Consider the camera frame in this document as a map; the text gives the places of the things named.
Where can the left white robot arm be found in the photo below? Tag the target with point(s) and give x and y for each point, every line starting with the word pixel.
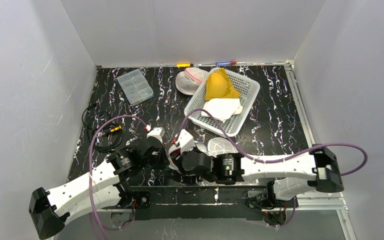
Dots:
pixel 51 210

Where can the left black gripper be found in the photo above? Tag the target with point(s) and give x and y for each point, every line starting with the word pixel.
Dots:
pixel 158 156

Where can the white mesh bag blue zipper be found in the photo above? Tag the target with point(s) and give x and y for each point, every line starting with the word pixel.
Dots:
pixel 215 146

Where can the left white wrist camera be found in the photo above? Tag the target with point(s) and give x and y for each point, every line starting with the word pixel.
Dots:
pixel 157 132

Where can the aluminium side rail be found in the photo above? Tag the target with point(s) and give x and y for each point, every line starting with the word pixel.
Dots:
pixel 317 201

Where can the white mesh bag pink zipper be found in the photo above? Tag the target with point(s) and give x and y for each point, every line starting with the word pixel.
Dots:
pixel 189 80

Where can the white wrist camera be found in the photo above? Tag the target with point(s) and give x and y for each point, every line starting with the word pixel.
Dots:
pixel 184 141
pixel 157 132

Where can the clear plastic organizer box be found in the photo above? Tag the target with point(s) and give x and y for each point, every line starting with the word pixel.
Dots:
pixel 135 87

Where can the yellow bra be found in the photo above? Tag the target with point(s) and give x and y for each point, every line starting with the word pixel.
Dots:
pixel 219 86

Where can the white bra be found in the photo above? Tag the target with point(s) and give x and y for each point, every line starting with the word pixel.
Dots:
pixel 223 108

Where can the white plastic basket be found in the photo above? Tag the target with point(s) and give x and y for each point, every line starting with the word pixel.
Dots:
pixel 248 89

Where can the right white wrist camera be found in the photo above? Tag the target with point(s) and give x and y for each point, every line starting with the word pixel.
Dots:
pixel 184 141

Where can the black base frame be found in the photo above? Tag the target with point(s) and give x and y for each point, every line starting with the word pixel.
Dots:
pixel 206 202

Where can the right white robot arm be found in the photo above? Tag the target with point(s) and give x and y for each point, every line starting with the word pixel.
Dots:
pixel 316 170

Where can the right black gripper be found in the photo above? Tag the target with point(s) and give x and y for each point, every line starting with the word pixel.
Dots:
pixel 181 162

